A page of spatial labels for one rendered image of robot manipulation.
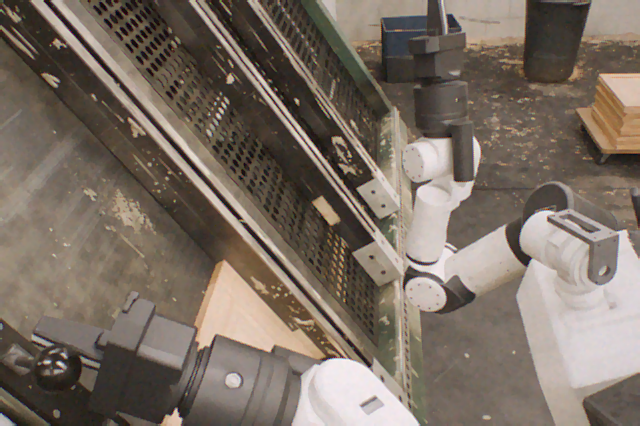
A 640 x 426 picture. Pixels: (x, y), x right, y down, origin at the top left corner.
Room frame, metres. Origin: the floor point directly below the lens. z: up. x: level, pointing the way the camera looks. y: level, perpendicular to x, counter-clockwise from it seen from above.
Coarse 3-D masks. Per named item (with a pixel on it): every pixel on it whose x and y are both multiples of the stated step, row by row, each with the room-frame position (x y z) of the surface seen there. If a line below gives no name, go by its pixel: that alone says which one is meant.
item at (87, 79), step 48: (0, 0) 0.82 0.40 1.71; (48, 0) 0.85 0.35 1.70; (48, 48) 0.82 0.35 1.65; (96, 48) 0.85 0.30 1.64; (96, 96) 0.81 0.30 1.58; (144, 96) 0.86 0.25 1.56; (144, 144) 0.80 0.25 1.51; (192, 192) 0.80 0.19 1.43; (240, 240) 0.79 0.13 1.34; (288, 288) 0.78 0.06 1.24; (336, 336) 0.78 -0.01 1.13; (384, 384) 0.79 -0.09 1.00
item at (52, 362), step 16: (16, 352) 0.40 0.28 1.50; (48, 352) 0.35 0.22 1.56; (64, 352) 0.35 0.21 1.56; (16, 368) 0.40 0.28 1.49; (32, 368) 0.34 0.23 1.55; (48, 368) 0.33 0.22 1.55; (64, 368) 0.34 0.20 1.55; (80, 368) 0.35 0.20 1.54; (48, 384) 0.33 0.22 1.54; (64, 384) 0.33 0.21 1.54
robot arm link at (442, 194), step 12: (480, 156) 0.92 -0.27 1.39; (432, 180) 0.96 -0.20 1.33; (444, 180) 0.95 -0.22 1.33; (420, 192) 0.93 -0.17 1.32; (432, 192) 0.94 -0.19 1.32; (444, 192) 0.94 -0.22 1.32; (456, 192) 0.92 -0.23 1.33; (468, 192) 0.92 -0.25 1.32; (420, 204) 0.91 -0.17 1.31; (432, 204) 0.90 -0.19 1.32; (444, 204) 0.90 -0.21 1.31; (456, 204) 0.91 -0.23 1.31
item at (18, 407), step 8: (0, 392) 0.38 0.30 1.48; (0, 400) 0.38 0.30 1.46; (8, 400) 0.38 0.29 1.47; (16, 400) 0.38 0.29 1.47; (0, 408) 0.38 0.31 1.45; (8, 408) 0.38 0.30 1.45; (16, 408) 0.38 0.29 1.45; (24, 408) 0.38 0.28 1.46; (8, 416) 0.38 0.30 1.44; (16, 416) 0.38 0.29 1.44; (24, 416) 0.38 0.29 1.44; (32, 416) 0.38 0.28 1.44; (16, 424) 0.38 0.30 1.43; (24, 424) 0.38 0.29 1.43; (32, 424) 0.38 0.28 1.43; (40, 424) 0.38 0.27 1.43; (48, 424) 0.38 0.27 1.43
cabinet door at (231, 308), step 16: (224, 272) 0.77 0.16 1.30; (208, 288) 0.73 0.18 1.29; (224, 288) 0.74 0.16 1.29; (240, 288) 0.77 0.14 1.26; (208, 304) 0.69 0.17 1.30; (224, 304) 0.71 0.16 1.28; (240, 304) 0.74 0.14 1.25; (256, 304) 0.77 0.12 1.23; (208, 320) 0.66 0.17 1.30; (224, 320) 0.68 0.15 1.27; (240, 320) 0.71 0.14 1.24; (256, 320) 0.74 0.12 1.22; (272, 320) 0.77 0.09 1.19; (208, 336) 0.64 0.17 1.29; (240, 336) 0.69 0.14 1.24; (256, 336) 0.71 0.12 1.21; (272, 336) 0.73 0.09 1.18; (288, 336) 0.76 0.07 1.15; (304, 352) 0.76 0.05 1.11; (176, 416) 0.49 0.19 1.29
